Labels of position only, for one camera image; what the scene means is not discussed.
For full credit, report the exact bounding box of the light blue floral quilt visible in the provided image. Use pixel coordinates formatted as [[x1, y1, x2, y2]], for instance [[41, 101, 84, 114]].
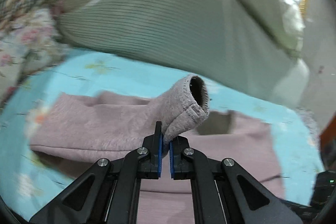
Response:
[[1, 50, 324, 220]]

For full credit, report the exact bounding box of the pink floral pillow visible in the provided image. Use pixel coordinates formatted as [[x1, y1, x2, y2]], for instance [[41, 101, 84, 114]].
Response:
[[1, 8, 70, 102]]

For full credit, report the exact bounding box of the grey-green striped pillow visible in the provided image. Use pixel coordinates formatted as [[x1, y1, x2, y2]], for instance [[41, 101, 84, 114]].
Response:
[[58, 0, 309, 108]]

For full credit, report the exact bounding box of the mauve knit sweater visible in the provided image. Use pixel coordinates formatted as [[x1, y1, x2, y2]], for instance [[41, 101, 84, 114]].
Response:
[[29, 73, 287, 224]]

